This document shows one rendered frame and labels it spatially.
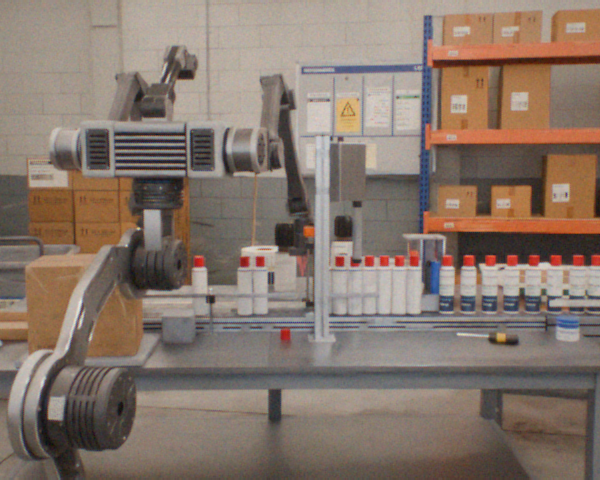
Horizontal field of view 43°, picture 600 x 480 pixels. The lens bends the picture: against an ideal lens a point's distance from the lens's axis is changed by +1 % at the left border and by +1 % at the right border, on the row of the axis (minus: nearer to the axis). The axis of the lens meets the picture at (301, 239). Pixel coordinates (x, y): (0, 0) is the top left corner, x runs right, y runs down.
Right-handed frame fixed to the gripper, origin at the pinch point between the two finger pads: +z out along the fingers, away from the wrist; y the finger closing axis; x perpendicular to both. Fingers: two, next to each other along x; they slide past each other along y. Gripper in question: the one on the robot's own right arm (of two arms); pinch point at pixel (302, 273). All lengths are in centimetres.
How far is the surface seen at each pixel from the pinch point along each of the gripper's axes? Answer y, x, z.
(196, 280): 36.5, 9.3, 0.7
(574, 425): -145, -122, 102
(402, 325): -34.3, 10.8, 16.7
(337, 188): -11.1, 23.8, -31.2
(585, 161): -225, -325, -35
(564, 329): -85, 23, 15
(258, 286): 15.3, 8.5, 3.2
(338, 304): -12.4, 8.5, 9.7
